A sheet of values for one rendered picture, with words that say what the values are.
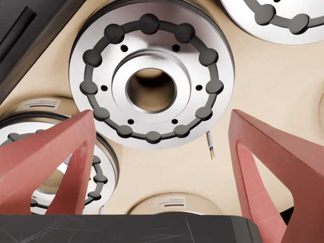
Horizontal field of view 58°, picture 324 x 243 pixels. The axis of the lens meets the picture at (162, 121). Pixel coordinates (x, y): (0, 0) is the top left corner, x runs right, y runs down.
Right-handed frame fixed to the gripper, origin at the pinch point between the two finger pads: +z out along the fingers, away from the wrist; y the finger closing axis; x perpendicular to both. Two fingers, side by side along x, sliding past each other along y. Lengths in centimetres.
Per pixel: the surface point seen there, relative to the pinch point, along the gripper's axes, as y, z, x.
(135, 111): 1.6, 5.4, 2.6
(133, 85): 1.9, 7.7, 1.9
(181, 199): -1.8, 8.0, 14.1
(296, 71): -9.5, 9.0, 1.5
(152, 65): 0.5, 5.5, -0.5
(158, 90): 0.2, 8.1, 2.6
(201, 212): -3.6, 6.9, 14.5
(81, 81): 4.8, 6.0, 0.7
